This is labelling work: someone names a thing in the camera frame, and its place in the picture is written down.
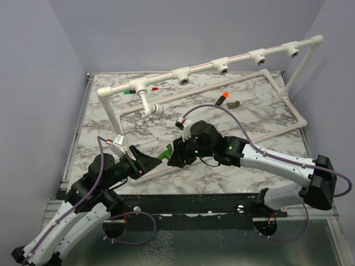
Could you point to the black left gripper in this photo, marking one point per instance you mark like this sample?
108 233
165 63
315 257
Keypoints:
143 163

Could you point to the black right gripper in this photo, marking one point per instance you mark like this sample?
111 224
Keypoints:
179 153

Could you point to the green water faucet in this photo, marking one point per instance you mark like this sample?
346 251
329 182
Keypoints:
166 154

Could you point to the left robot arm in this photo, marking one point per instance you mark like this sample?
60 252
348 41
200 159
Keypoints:
93 189

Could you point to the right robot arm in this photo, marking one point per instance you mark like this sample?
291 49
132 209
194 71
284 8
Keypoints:
313 180

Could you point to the purple capped white pen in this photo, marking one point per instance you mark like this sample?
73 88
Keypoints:
146 142

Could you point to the white installed faucet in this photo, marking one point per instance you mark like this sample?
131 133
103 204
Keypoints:
148 108

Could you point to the green black marker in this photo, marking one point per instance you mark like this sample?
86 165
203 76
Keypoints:
130 92

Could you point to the red capped white pen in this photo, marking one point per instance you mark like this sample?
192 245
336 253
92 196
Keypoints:
160 88

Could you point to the grey brown small fitting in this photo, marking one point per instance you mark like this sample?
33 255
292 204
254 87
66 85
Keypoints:
233 105

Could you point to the black orange marker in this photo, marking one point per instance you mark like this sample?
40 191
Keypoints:
221 99

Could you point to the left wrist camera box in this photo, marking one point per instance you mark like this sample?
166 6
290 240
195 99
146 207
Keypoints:
119 146

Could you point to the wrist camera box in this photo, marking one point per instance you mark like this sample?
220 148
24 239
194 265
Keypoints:
184 125
119 146

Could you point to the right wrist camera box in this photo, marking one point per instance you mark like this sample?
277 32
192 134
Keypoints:
184 125

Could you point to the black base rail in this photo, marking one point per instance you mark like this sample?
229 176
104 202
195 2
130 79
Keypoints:
184 212

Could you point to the white PVC pipe frame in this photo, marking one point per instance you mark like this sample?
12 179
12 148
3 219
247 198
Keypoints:
221 65

